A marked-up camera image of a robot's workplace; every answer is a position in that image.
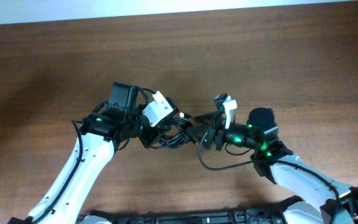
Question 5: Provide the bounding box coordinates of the black cable bundle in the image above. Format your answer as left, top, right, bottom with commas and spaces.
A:
154, 112, 198, 150

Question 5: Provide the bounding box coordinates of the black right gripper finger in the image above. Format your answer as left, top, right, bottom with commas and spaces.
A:
194, 112, 222, 123
187, 124, 209, 144

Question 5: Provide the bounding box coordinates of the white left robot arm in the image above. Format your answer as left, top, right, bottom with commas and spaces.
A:
9, 82, 178, 223

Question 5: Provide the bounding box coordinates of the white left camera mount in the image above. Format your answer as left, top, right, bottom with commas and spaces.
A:
142, 91, 172, 127

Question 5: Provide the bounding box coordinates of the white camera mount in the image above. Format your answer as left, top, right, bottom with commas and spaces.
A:
223, 95, 237, 129
142, 91, 172, 127

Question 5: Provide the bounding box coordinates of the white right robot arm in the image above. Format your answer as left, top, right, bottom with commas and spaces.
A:
192, 108, 358, 223

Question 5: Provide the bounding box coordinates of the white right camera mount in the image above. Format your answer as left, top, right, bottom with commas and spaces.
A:
223, 95, 237, 129

